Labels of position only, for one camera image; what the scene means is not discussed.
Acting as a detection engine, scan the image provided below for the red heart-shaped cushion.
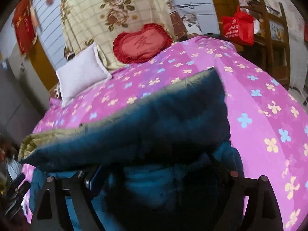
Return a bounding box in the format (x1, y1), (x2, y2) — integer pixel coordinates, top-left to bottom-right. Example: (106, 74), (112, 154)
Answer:
(113, 23), (174, 64)

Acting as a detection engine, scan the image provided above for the cream rose-print quilt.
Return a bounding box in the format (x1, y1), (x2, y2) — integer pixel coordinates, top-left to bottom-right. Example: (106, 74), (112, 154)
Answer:
(60, 0), (180, 72)

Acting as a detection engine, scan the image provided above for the black wall cable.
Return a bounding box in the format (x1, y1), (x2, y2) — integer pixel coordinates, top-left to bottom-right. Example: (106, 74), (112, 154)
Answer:
(177, 2), (215, 9)

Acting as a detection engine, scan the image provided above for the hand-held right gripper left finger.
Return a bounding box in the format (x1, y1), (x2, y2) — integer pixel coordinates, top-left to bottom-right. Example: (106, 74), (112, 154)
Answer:
(30, 165), (104, 231)

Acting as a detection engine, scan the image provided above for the pink floral bedsheet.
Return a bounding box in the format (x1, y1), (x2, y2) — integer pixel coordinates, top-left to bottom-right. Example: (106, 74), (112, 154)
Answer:
(21, 35), (308, 231)

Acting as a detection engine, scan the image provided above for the grey cabinet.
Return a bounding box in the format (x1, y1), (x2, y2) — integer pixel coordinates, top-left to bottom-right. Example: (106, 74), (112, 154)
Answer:
(0, 49), (50, 136)

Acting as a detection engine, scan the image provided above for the red hanging banner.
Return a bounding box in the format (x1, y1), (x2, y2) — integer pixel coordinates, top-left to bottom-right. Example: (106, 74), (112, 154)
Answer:
(12, 0), (39, 56)

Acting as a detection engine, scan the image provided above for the wooden shelf unit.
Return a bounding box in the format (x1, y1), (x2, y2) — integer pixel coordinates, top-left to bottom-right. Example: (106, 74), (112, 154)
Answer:
(237, 0), (292, 90)

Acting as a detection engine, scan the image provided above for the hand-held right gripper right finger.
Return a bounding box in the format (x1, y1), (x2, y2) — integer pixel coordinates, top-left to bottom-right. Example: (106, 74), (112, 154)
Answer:
(230, 171), (282, 231)

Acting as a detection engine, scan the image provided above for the white pillow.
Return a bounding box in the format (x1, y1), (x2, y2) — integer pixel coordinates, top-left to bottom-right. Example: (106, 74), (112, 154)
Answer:
(56, 44), (113, 108)

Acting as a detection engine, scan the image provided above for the red shopping bag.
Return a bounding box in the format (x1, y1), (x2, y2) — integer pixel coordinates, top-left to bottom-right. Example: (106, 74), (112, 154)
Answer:
(221, 6), (255, 46)

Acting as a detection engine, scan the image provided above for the brown patterned cloth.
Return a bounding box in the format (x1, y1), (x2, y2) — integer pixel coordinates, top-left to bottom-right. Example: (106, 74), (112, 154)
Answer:
(169, 8), (190, 42)

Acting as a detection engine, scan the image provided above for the teal down jacket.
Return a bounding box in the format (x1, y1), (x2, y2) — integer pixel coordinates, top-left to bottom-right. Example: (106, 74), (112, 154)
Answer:
(18, 67), (245, 231)

